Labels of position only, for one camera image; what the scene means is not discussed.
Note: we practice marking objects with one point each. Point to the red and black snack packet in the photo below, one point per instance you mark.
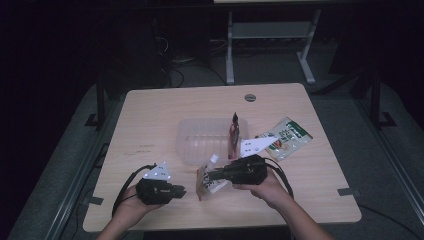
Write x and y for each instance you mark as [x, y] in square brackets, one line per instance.
[234, 136]

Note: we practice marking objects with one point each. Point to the person's right hand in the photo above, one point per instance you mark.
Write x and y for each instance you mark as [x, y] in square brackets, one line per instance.
[271, 191]

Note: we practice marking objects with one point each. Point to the clear plastic container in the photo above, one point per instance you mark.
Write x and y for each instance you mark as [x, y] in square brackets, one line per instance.
[200, 140]

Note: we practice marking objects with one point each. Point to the green and white snack packet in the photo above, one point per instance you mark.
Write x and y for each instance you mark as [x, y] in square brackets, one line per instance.
[295, 133]

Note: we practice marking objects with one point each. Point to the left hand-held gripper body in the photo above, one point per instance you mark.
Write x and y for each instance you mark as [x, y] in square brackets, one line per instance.
[155, 191]

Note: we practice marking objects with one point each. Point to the grey round table grommet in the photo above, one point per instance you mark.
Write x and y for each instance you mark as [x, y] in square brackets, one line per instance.
[250, 98]

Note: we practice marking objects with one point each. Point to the white desk frame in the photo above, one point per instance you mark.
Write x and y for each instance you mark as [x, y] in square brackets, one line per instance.
[270, 30]

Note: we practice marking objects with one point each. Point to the grey tape strip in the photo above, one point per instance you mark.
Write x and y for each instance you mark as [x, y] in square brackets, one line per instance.
[93, 200]
[348, 192]

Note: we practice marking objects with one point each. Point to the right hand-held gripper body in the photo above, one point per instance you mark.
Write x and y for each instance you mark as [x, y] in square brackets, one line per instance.
[248, 170]

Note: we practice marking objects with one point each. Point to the black metal stand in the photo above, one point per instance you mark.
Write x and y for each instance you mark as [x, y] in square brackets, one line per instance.
[100, 100]
[376, 100]

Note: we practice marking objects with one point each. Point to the person's left hand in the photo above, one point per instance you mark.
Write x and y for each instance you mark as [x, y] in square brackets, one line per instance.
[131, 208]

